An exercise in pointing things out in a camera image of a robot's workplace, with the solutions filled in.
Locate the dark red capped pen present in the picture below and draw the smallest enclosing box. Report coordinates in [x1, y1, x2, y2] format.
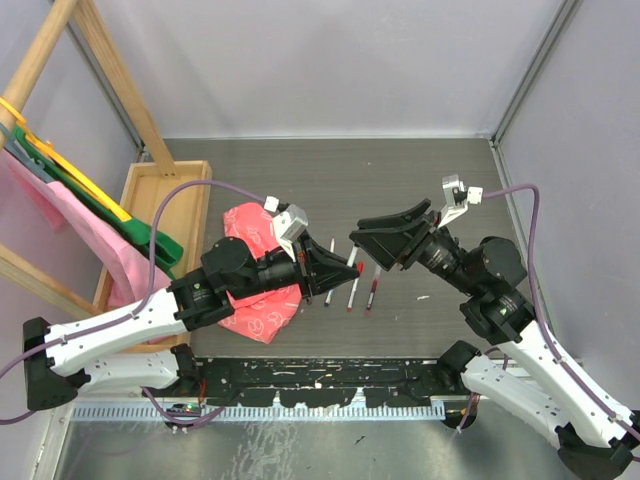
[365, 265, 382, 316]

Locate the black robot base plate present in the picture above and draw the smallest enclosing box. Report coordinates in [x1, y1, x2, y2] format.
[152, 357, 469, 408]

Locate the coral patterned cloth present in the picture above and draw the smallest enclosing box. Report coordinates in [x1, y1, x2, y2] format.
[219, 202, 302, 344]

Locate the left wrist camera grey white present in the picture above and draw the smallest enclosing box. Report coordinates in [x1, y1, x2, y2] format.
[272, 204, 308, 261]

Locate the white pen crosswise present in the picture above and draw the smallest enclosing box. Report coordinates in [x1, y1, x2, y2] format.
[347, 245, 359, 267]

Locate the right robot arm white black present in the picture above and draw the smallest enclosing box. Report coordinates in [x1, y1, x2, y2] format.
[350, 194, 639, 479]

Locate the wooden rack base tray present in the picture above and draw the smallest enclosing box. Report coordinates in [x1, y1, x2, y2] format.
[92, 159, 212, 354]

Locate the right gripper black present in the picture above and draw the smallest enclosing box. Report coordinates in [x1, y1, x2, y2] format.
[348, 197, 480, 295]

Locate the pink garment on hanger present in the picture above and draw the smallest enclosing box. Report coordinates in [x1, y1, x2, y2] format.
[1, 150, 170, 307]

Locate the wooden clothes rack frame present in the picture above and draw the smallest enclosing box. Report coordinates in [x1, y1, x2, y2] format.
[1, 0, 179, 318]

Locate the green garment on hanger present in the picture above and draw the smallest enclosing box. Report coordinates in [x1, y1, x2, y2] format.
[12, 124, 185, 279]

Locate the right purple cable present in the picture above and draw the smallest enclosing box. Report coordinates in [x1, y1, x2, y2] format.
[447, 183, 640, 444]

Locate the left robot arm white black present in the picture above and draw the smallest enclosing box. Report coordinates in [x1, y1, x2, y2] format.
[22, 235, 359, 411]

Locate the short white pen red tip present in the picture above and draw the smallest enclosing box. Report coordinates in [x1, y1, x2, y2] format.
[347, 261, 364, 313]

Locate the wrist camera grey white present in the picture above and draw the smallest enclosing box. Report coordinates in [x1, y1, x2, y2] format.
[272, 204, 308, 261]
[438, 175, 484, 228]

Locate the aluminium corner profile left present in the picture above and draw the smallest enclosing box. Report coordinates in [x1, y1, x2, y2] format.
[66, 13, 147, 163]

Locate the aluminium corner profile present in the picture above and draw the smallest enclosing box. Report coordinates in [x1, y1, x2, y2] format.
[490, 0, 582, 147]
[66, 13, 147, 163]

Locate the yellow hanger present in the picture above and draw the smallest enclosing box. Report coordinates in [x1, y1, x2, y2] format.
[1, 98, 132, 222]

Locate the slotted cable duct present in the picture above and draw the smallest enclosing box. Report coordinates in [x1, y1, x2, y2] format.
[70, 401, 446, 423]

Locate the grey-blue hanger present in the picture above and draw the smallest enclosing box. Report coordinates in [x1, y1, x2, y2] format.
[1, 125, 53, 183]

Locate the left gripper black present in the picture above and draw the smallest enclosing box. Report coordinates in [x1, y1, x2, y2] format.
[229, 230, 359, 301]

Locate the aluminium corner profile right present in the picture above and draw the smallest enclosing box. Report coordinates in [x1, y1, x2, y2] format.
[490, 0, 582, 147]

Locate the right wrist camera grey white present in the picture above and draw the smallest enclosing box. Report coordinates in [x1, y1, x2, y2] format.
[438, 175, 484, 228]

